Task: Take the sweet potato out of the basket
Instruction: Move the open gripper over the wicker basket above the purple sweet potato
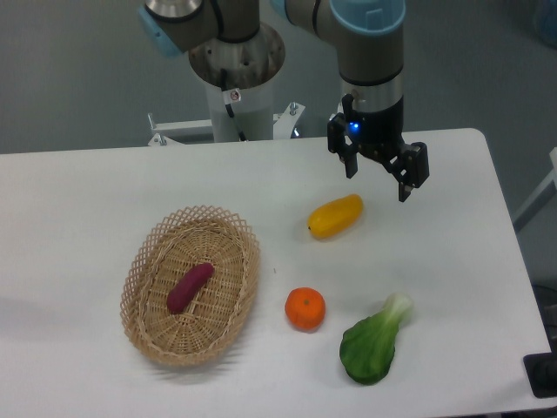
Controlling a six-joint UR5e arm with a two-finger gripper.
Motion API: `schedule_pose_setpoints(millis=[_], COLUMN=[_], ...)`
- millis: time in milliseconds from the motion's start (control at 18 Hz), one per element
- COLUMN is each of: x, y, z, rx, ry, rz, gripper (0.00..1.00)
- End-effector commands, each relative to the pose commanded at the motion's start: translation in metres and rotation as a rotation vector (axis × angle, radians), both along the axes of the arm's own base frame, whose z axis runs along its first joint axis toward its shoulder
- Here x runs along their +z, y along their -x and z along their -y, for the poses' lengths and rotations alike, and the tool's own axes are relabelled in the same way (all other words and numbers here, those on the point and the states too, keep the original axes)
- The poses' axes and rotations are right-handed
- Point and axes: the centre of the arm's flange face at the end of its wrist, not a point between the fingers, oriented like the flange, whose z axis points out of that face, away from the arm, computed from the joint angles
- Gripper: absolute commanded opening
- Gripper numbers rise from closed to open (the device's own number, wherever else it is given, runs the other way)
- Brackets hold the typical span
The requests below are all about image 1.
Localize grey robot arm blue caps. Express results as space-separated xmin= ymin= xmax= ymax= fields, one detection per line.
xmin=138 ymin=1 xmax=429 ymax=200

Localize oval woven wicker basket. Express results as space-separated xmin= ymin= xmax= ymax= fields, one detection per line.
xmin=120 ymin=206 xmax=259 ymax=367

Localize purple sweet potato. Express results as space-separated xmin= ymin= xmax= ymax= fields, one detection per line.
xmin=166 ymin=262 xmax=214 ymax=314

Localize black device at table edge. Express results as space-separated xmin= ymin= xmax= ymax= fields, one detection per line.
xmin=523 ymin=353 xmax=556 ymax=399

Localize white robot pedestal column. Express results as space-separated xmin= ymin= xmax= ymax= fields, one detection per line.
xmin=188 ymin=23 xmax=285 ymax=143

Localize green bok choy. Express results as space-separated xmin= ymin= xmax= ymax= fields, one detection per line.
xmin=339 ymin=293 xmax=413 ymax=385

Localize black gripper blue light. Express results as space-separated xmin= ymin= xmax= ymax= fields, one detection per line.
xmin=327 ymin=94 xmax=429 ymax=202

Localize yellow mango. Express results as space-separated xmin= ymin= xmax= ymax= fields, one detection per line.
xmin=306 ymin=193 xmax=364 ymax=239

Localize white frame at right edge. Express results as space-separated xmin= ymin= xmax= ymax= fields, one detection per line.
xmin=512 ymin=148 xmax=556 ymax=233

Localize black cable on pedestal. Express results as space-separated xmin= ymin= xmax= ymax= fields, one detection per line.
xmin=218 ymin=68 xmax=248 ymax=143

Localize orange tangerine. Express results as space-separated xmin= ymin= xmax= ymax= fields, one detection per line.
xmin=285 ymin=287 xmax=326 ymax=331

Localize white metal base frame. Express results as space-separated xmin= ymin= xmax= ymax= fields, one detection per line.
xmin=147 ymin=102 xmax=305 ymax=146

